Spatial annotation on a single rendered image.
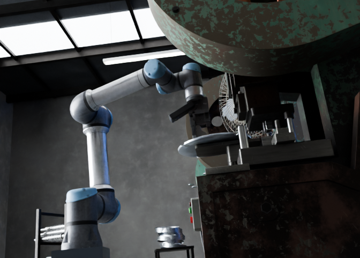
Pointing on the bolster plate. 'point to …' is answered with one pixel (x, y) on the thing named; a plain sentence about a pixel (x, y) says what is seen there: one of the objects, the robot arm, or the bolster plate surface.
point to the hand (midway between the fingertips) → (194, 146)
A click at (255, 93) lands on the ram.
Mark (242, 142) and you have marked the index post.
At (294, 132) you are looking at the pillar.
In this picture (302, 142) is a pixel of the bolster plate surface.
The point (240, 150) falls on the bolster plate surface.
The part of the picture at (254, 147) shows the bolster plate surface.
